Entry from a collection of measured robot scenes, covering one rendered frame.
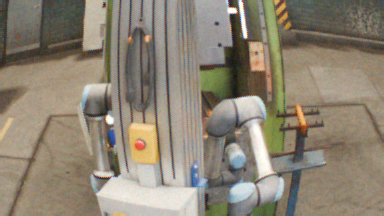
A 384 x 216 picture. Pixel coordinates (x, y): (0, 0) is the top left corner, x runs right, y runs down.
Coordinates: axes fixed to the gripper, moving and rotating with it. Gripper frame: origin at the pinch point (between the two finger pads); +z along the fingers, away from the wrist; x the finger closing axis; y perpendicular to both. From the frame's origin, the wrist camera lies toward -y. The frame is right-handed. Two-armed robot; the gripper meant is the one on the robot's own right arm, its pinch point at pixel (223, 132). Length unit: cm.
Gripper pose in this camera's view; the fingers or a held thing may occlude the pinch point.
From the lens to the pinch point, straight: 364.5
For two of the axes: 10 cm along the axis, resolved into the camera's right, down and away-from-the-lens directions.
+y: 0.5, 9.5, 3.1
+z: -1.7, -3.0, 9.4
